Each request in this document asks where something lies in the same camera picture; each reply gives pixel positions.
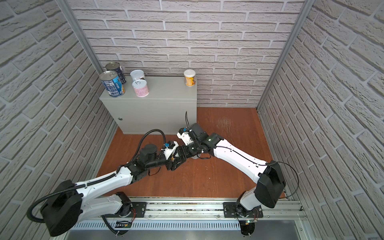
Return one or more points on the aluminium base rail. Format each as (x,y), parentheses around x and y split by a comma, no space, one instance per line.
(200,214)

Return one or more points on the aluminium corner profile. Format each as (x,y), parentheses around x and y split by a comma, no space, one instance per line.
(80,35)
(307,6)

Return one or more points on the white can with pull tab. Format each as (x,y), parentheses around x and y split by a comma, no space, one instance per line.
(141,88)

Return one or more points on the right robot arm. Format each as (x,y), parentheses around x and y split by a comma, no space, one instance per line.
(268,177)

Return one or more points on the grey metal cabinet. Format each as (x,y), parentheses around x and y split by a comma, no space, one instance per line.
(167,106)

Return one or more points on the aluminium corner profile right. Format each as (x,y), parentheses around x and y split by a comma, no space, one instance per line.
(307,6)

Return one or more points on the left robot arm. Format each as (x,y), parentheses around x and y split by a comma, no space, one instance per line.
(72,203)

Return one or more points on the orange can with white lid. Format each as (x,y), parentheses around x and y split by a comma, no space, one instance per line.
(190,77)

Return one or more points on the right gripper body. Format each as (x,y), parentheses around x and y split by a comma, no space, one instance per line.
(194,149)

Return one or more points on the white can with date stamp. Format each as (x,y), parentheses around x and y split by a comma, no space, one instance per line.
(137,75)

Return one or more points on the tall dark blue can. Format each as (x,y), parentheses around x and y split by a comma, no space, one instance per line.
(115,66)

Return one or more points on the aluminium corner profile left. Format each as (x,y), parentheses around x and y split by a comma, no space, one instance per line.
(80,35)

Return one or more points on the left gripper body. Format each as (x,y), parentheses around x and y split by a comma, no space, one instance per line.
(172,164)

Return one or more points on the large blue can gold lid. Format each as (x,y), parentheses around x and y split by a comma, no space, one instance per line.
(112,84)

